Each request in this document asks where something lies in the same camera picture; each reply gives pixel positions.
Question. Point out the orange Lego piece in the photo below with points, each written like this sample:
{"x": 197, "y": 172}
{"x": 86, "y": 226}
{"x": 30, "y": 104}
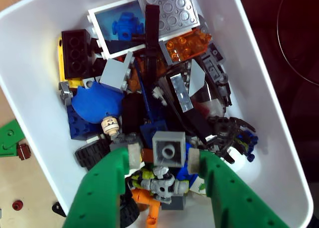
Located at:
{"x": 149, "y": 205}

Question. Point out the grey square Lego plate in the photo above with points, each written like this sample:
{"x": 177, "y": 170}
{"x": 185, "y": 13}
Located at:
{"x": 169, "y": 150}

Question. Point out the white Lego window blue glass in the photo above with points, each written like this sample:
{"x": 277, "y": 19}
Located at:
{"x": 119, "y": 31}

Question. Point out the white plastic bin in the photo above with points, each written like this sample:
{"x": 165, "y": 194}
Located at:
{"x": 30, "y": 63}

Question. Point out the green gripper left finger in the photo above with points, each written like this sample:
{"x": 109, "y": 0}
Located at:
{"x": 99, "y": 188}

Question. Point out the blue Lego brick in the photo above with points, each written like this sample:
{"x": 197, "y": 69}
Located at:
{"x": 79, "y": 129}

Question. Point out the light grey Lego plate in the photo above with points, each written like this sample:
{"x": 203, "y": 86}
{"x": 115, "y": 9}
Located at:
{"x": 169, "y": 10}

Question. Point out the black Lego brick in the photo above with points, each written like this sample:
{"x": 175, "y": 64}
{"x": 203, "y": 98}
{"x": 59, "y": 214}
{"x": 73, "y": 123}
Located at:
{"x": 74, "y": 53}

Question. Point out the light grey Lego slope brick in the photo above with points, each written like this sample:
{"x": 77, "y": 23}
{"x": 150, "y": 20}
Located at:
{"x": 115, "y": 75}

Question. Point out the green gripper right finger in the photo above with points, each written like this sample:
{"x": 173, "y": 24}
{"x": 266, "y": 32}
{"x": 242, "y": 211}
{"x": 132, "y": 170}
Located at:
{"x": 234, "y": 203}

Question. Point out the blue Lego cape piece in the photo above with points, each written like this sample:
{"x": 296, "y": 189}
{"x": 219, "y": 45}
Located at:
{"x": 96, "y": 104}

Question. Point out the black long Lego bar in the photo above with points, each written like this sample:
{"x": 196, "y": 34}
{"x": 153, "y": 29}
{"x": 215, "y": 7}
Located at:
{"x": 152, "y": 38}

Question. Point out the dark grey Lego Technic piece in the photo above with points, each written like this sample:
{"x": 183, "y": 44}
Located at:
{"x": 216, "y": 71}

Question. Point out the grey Lego robot figure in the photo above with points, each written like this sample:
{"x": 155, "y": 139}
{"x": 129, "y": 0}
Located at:
{"x": 162, "y": 185}

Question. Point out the reddish brown small Lego piece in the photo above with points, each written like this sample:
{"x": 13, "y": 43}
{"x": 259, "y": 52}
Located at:
{"x": 23, "y": 152}

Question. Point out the black Lego claw piece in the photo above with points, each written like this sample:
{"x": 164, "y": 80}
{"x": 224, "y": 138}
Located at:
{"x": 226, "y": 133}

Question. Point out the black Lego tyre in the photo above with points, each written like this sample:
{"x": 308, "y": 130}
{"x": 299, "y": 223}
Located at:
{"x": 128, "y": 210}
{"x": 92, "y": 152}

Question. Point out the Lego minifigure head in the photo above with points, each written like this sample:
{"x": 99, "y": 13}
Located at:
{"x": 111, "y": 124}

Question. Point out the clear transparent Lego plate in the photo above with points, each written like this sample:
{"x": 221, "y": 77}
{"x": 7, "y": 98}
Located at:
{"x": 182, "y": 93}

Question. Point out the grey Lego clip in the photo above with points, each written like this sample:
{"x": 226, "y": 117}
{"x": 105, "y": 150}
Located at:
{"x": 65, "y": 92}

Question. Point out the dark red round Lego stud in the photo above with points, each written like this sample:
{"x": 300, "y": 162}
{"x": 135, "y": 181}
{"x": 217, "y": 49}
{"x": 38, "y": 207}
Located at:
{"x": 17, "y": 205}

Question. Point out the transparent orange Lego brick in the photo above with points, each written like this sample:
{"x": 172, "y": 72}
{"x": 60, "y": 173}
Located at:
{"x": 187, "y": 46}

